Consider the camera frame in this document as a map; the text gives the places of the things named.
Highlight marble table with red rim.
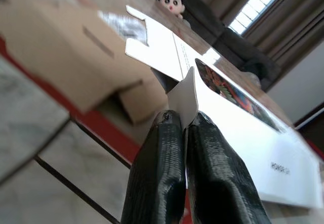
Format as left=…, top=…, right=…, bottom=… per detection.
left=0, top=0, right=299, bottom=224

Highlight long white carton box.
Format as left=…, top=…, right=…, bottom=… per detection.
left=125, top=5, right=324, bottom=209

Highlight flat brown cardboard box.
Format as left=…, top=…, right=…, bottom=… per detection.
left=0, top=0, right=169, bottom=126

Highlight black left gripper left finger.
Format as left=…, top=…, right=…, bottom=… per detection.
left=120, top=109, right=187, bottom=224

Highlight bright barred window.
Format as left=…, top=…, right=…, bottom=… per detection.
left=229, top=0, right=297, bottom=35

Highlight cartoon boy plush doll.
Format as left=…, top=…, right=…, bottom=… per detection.
left=155, top=0, right=185, bottom=20

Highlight dark grey fabric sofa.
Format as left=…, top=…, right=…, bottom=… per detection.
left=182, top=11, right=281, bottom=92

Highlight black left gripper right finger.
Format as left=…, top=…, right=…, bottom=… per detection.
left=186, top=111, right=273, bottom=224

